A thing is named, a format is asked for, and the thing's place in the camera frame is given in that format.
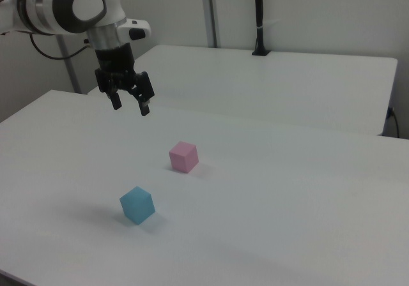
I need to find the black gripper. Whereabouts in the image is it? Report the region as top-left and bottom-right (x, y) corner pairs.
(94, 41), (155, 117)

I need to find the blue cube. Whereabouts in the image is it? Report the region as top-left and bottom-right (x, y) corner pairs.
(119, 185), (157, 227)

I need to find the pink cube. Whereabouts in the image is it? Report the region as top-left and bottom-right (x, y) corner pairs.
(168, 140), (200, 174)

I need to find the grey metal frame post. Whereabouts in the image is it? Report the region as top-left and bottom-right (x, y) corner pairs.
(200, 0), (222, 49)
(56, 34), (81, 94)

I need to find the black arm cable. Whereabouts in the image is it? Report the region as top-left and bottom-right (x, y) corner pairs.
(29, 33), (93, 61)

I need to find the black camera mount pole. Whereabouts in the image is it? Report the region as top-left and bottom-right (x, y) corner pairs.
(251, 0), (272, 57)

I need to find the black power cable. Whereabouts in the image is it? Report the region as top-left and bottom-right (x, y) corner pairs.
(386, 106), (401, 138)

